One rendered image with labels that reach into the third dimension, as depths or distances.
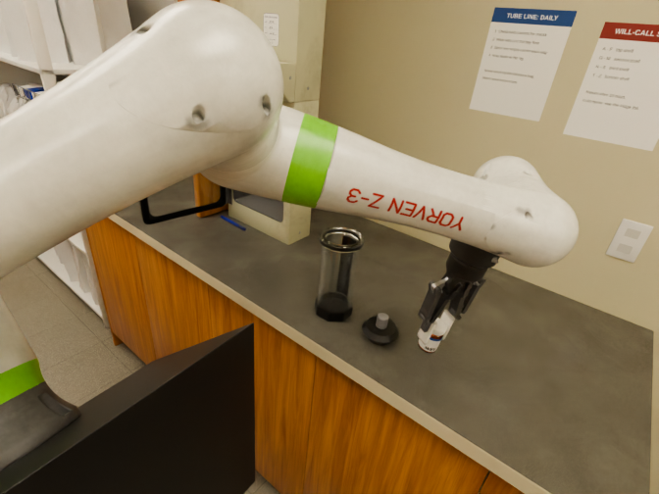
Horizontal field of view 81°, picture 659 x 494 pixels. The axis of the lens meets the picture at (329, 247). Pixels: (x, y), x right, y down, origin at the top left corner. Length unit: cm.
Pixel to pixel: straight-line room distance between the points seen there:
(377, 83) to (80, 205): 128
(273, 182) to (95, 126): 22
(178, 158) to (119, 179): 5
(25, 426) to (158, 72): 41
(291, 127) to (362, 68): 109
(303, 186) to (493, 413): 64
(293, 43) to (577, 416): 112
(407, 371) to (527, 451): 26
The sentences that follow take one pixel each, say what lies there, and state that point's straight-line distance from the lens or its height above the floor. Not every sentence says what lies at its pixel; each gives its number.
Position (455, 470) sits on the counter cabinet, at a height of 80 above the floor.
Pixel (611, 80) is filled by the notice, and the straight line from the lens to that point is 129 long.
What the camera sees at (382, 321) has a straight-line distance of 94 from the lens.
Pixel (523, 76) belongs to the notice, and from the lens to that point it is 132.
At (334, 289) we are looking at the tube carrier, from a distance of 95.
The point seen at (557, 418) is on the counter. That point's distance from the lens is 99.
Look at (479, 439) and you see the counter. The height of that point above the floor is 94.
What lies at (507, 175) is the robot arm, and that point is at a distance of 66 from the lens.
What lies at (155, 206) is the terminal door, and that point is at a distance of 138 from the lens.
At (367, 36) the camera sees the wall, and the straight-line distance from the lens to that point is 154.
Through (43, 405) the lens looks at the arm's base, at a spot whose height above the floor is 118.
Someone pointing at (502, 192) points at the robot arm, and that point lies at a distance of 55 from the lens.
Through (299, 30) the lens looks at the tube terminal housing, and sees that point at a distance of 117.
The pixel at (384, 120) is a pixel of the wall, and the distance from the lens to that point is 150.
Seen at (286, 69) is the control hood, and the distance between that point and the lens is 114.
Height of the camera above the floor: 159
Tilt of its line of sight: 29 degrees down
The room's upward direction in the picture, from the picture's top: 6 degrees clockwise
